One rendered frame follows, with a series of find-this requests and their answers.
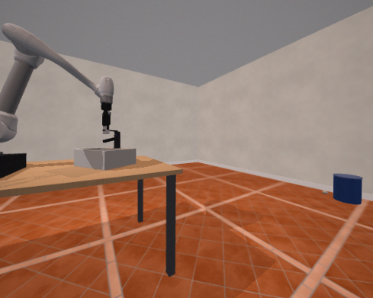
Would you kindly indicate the white square sink basin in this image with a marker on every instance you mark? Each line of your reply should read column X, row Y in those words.
column 104, row 158

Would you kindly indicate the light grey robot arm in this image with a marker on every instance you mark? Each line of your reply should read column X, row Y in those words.
column 29, row 53

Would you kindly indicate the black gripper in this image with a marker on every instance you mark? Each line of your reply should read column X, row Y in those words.
column 106, row 117

